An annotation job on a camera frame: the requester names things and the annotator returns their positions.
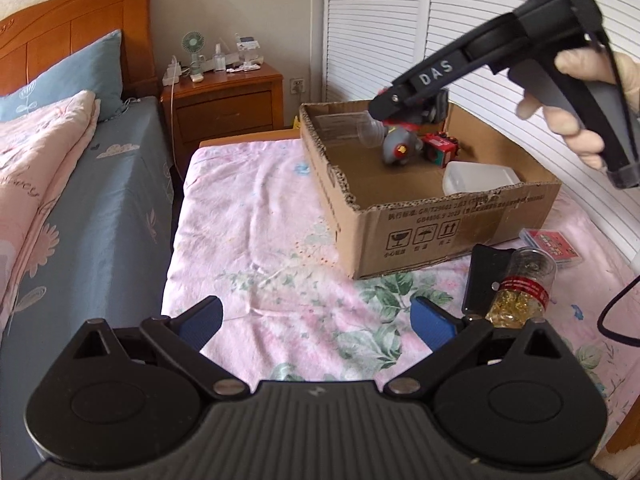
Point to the wide white louvered door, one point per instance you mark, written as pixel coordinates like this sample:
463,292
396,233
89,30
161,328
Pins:
480,0

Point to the white wall socket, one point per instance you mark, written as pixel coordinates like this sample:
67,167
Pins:
297,85

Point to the brown cardboard box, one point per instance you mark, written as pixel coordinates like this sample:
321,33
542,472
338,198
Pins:
425,230

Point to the grey elephant toy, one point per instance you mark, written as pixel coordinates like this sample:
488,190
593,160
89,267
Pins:
400,147

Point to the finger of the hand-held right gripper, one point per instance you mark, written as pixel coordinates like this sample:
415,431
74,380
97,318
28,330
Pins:
387,105

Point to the blue floral pillow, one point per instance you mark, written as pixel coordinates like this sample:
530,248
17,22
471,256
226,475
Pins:
75,75

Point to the pink floral quilt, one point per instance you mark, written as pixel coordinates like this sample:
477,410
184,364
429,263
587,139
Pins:
30,160

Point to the small clear bottle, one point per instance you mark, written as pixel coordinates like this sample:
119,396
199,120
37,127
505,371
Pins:
219,57

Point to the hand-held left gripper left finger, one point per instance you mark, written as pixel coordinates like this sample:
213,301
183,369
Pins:
200,322

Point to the clear plastic jar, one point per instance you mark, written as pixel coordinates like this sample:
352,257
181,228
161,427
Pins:
370,132

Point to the pink floral table cloth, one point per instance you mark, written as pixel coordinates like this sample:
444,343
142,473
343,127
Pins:
250,210

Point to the black toy with red buttons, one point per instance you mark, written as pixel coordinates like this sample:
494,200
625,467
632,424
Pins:
415,117

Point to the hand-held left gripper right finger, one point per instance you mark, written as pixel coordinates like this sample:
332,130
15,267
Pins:
432,322

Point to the red toy train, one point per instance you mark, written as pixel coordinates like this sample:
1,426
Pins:
440,150

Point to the blue bed sheet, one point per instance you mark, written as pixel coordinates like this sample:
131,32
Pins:
110,185

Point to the frosted white plastic container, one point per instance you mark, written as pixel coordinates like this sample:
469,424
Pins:
475,177

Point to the white phone stand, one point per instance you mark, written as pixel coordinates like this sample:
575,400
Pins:
248,50

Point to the white power strip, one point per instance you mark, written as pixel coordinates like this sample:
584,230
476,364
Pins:
171,74

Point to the person's right hand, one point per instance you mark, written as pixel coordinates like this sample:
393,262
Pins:
582,142

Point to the yellow capsule bottle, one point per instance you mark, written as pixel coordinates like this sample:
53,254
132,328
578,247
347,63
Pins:
525,285

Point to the narrow white louvered door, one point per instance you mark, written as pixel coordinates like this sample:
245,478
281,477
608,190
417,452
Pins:
375,25

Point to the clear plastic card case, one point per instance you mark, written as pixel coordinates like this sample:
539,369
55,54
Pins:
550,245

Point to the wooden nightstand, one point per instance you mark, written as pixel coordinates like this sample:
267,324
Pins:
225,105

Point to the small green desk fan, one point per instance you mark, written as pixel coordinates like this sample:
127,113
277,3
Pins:
192,42

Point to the wooden bed headboard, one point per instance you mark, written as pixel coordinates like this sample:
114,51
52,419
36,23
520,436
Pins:
75,25

